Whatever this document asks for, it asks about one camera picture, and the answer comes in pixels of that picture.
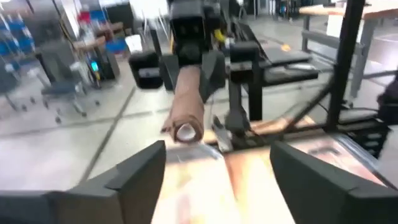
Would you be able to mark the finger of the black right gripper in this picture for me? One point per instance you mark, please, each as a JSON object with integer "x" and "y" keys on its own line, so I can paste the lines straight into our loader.
{"x": 169, "y": 73}
{"x": 214, "y": 74}

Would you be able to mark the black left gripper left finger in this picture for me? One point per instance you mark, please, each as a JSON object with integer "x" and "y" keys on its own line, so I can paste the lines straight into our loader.
{"x": 93, "y": 205}

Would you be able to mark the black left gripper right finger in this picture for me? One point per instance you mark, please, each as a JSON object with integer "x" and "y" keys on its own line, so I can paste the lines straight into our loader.
{"x": 326, "y": 202}

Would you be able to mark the clear plastic box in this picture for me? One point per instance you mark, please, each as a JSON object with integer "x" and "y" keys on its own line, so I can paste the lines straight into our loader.
{"x": 342, "y": 161}

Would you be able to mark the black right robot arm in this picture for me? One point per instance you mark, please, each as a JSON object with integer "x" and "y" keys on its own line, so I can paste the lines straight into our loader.
{"x": 388, "y": 105}

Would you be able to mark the yellow gripper tag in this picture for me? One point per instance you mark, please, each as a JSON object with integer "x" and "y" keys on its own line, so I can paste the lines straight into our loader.
{"x": 219, "y": 35}

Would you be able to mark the black computer tower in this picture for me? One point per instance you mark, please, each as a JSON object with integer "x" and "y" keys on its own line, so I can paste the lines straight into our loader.
{"x": 105, "y": 67}

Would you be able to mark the grey black equipment stand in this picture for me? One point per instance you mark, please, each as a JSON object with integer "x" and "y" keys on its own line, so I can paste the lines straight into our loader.
{"x": 286, "y": 56}

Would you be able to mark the dark blue office chair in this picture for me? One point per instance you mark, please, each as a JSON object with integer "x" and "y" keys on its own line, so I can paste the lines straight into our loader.
{"x": 6, "y": 77}
{"x": 59, "y": 88}

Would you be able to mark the storage shelf rack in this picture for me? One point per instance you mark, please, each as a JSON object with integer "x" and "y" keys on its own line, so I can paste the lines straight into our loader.
{"x": 18, "y": 37}

